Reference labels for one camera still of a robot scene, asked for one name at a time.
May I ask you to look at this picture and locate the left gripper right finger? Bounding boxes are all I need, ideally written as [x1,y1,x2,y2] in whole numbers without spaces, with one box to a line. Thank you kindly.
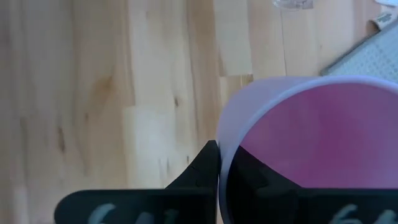
[226,145,398,224]

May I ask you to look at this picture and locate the clear glass cup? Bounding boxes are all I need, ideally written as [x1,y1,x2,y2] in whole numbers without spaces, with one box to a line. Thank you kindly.
[272,0,315,12]

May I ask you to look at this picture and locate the pink mug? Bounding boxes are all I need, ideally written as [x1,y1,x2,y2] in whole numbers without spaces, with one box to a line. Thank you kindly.
[216,75,398,224]

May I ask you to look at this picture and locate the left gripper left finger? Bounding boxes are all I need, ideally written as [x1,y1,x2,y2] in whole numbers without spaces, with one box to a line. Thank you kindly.
[54,139,222,224]

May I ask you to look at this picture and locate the grey waffle towel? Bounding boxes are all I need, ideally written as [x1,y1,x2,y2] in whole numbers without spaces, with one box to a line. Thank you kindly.
[320,11,398,84]

